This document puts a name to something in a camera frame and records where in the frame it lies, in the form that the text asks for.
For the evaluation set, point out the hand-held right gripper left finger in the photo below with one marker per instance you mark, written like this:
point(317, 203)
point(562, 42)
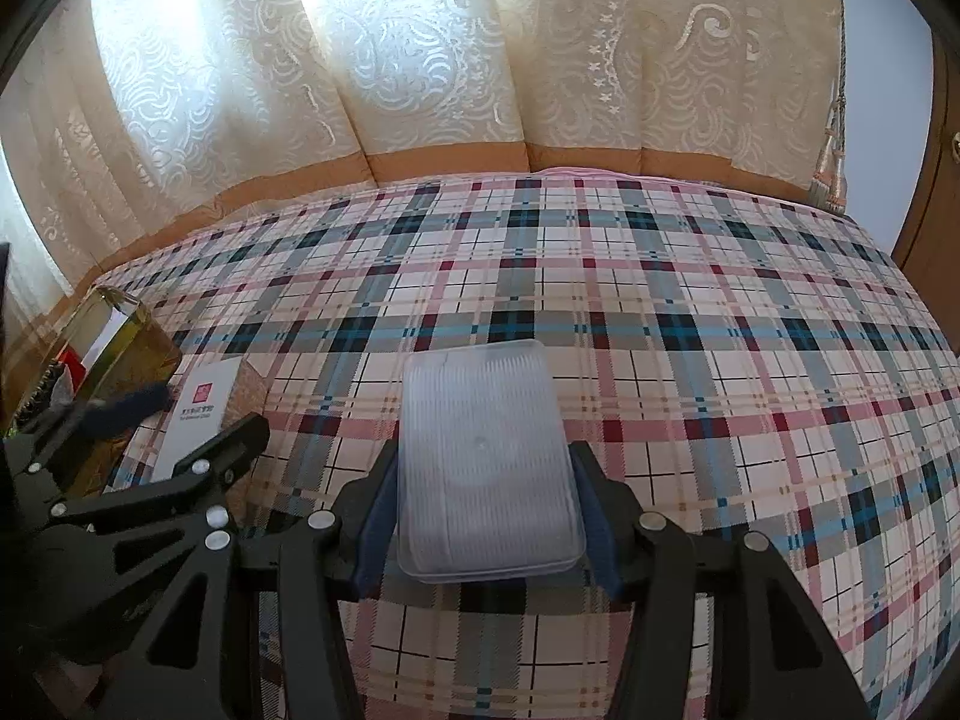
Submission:
point(375, 540)

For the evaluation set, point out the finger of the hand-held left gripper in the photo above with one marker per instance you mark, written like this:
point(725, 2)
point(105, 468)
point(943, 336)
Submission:
point(127, 405)
point(225, 450)

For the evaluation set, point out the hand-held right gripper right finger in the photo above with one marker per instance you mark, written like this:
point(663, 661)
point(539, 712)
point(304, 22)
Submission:
point(600, 540)

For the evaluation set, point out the white box with red label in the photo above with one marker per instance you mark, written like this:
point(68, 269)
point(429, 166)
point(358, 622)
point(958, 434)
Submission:
point(195, 420)

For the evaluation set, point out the gold metal tray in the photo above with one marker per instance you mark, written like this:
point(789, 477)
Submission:
point(142, 345)

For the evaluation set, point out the translucent plastic box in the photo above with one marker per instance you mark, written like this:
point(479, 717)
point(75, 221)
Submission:
point(484, 457)

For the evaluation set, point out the white paper sheet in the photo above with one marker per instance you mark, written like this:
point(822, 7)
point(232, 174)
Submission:
point(105, 334)

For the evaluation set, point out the plaid bedsheet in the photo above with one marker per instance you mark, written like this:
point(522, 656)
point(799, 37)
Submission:
point(675, 315)

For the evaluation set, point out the curtain tieback tassel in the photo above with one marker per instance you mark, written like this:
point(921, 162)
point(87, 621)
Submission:
point(829, 157)

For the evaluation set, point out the beige patterned curtain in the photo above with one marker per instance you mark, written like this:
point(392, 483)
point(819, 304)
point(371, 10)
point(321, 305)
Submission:
point(450, 52)

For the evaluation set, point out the brown wooden door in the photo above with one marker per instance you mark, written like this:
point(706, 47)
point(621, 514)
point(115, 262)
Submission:
point(934, 187)

